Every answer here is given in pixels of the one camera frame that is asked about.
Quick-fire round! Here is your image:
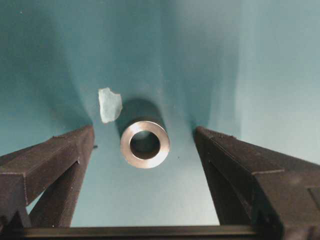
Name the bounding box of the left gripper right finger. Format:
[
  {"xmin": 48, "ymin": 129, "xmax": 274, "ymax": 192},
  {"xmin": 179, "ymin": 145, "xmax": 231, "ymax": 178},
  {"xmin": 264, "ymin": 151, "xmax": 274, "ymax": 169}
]
[{"xmin": 194, "ymin": 126, "xmax": 320, "ymax": 240}]

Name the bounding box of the silver metal washer ring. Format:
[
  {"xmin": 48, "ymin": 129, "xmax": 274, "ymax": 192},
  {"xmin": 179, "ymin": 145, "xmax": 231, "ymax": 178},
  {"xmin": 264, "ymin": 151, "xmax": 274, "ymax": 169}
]
[{"xmin": 119, "ymin": 99, "xmax": 171, "ymax": 168}]

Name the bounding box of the pale tape piece left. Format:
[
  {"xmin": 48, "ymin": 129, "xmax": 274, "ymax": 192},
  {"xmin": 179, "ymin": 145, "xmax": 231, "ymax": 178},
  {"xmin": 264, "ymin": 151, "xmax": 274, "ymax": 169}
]
[{"xmin": 98, "ymin": 87, "xmax": 123, "ymax": 124}]

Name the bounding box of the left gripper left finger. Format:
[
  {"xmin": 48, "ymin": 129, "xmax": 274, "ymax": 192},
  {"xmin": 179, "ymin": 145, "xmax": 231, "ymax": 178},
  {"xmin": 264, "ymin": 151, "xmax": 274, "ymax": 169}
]
[{"xmin": 0, "ymin": 125, "xmax": 95, "ymax": 229}]

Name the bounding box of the teal table cloth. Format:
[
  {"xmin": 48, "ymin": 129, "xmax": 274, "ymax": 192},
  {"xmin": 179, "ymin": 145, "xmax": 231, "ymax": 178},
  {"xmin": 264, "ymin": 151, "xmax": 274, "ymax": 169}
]
[{"xmin": 0, "ymin": 0, "xmax": 320, "ymax": 227}]

